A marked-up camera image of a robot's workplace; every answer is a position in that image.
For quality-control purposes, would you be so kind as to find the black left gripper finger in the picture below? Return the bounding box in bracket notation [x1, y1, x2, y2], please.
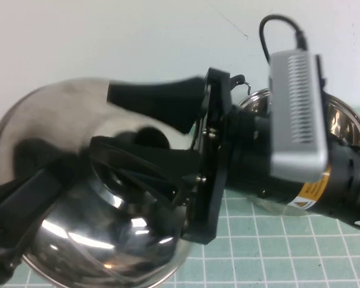
[0, 168, 79, 251]

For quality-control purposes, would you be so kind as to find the black camera cable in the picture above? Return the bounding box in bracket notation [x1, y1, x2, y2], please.
[259, 14, 308, 62]

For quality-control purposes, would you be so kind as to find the stainless steel pot lid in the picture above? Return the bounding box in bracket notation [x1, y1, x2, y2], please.
[0, 77, 193, 284]

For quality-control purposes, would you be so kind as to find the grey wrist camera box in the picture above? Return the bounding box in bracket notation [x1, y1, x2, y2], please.
[268, 50, 330, 183]

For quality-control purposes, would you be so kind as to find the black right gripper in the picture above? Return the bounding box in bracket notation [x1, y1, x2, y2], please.
[89, 67, 332, 245]

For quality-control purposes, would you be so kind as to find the green checkered tablecloth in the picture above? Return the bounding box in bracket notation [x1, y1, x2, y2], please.
[11, 106, 360, 288]

